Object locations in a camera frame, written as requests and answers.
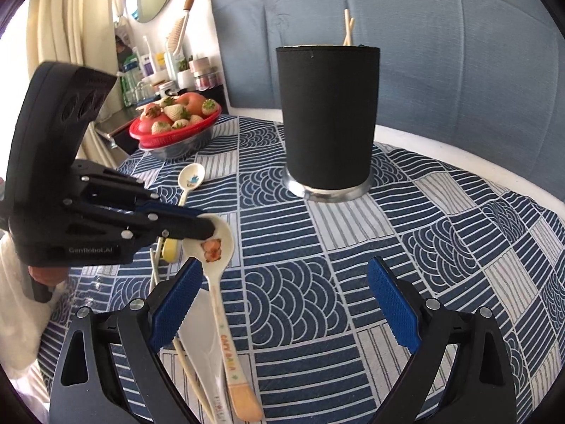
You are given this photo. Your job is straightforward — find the yellow round object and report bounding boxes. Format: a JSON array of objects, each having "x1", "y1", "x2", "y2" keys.
[{"x1": 160, "y1": 238, "x2": 180, "y2": 264}]

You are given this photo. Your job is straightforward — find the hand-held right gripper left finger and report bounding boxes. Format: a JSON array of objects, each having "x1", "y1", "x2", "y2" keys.
[{"x1": 48, "y1": 256, "x2": 204, "y2": 424}]

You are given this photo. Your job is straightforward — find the black utensil holder cup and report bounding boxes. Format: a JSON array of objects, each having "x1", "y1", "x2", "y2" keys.
[{"x1": 276, "y1": 45, "x2": 381, "y2": 202}]

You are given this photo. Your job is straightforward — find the green plastic bottle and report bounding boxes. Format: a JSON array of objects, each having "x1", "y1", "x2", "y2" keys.
[{"x1": 121, "y1": 57, "x2": 140, "y2": 107}]

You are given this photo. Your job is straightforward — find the small potted plant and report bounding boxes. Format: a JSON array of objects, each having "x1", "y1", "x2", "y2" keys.
[{"x1": 177, "y1": 55, "x2": 194, "y2": 90}]

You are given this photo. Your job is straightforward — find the small white spoon blue print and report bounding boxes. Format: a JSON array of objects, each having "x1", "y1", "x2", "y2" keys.
[{"x1": 178, "y1": 163, "x2": 206, "y2": 206}]

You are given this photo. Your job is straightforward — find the pink cosmetic jar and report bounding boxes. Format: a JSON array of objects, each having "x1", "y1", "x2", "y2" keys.
[{"x1": 190, "y1": 57, "x2": 220, "y2": 92}]

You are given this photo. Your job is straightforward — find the white bottle purple label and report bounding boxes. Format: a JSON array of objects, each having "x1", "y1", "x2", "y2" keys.
[{"x1": 141, "y1": 35, "x2": 156, "y2": 77}]

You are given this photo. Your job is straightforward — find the cream curtain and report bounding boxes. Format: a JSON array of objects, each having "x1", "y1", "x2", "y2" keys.
[{"x1": 26, "y1": 0, "x2": 122, "y2": 173}]

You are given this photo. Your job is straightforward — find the person's left hand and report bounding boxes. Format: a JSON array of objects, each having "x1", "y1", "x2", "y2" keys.
[{"x1": 29, "y1": 266, "x2": 68, "y2": 288}]

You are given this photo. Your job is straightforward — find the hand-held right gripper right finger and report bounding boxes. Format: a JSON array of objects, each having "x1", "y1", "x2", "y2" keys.
[{"x1": 367, "y1": 256, "x2": 517, "y2": 424}]

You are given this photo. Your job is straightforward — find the cream spoon with bear print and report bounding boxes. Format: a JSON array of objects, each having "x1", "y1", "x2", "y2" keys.
[{"x1": 183, "y1": 214, "x2": 264, "y2": 422}]

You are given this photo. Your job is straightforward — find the plain white ceramic spoon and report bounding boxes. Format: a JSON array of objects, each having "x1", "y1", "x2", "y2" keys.
[{"x1": 177, "y1": 289, "x2": 231, "y2": 424}]

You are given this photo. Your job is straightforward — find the red apple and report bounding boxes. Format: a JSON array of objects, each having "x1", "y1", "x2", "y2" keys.
[{"x1": 176, "y1": 92, "x2": 207, "y2": 116}]

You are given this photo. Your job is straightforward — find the steel bowl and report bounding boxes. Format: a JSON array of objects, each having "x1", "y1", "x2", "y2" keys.
[{"x1": 139, "y1": 127, "x2": 213, "y2": 160}]

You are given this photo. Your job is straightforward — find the person's left forearm white sleeve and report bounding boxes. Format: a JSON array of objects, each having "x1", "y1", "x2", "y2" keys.
[{"x1": 0, "y1": 230, "x2": 60, "y2": 381}]

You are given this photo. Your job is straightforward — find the blue patterned tablecloth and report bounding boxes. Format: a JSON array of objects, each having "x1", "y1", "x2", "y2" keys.
[{"x1": 37, "y1": 115, "x2": 565, "y2": 424}]

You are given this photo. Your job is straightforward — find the red plastic fruit basket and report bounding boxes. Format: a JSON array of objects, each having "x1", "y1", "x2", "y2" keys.
[{"x1": 129, "y1": 110, "x2": 222, "y2": 149}]

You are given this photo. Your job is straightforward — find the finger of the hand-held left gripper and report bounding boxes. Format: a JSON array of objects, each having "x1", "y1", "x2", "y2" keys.
[
  {"x1": 66, "y1": 213, "x2": 218, "y2": 242},
  {"x1": 71, "y1": 161, "x2": 200, "y2": 219}
]

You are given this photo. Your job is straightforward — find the wooden hairbrush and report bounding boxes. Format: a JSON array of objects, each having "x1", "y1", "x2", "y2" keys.
[{"x1": 169, "y1": 0, "x2": 199, "y2": 54}]

